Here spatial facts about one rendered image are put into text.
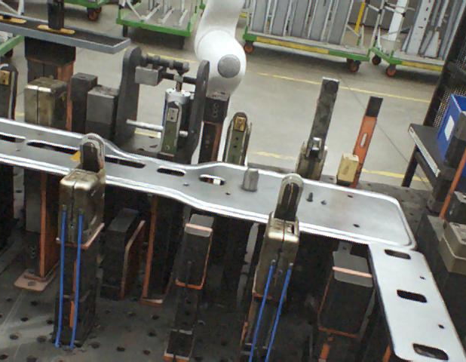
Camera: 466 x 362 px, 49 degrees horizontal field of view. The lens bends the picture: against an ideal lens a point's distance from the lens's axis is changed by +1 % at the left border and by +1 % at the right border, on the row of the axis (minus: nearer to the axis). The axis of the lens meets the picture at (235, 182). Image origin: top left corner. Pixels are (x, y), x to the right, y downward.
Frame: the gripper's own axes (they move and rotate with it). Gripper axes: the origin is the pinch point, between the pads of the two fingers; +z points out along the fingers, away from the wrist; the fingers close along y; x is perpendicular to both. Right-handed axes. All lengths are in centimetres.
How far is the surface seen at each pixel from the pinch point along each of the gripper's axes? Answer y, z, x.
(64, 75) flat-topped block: 3.9, 12.5, 3.2
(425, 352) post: 85, 20, 71
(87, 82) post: 17.6, 9.5, 11.7
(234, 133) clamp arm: 28, 13, 47
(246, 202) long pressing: 50, 19, 49
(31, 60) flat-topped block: 4.0, 10.3, -4.9
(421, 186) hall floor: -212, 119, 222
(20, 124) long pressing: 27.2, 18.5, -0.1
